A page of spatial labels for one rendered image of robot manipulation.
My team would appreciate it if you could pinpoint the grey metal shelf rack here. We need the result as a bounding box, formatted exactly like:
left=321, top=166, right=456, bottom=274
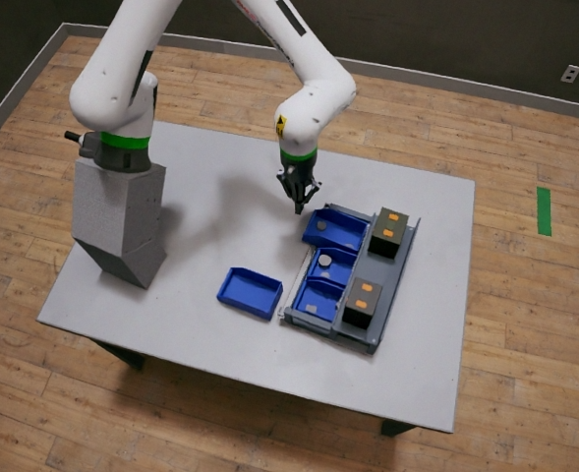
left=277, top=203, right=421, bottom=355

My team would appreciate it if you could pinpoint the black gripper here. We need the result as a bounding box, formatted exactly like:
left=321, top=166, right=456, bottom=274
left=276, top=168, right=322, bottom=215

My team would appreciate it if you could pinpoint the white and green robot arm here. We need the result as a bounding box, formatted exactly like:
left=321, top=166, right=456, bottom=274
left=64, top=0, right=356, bottom=174

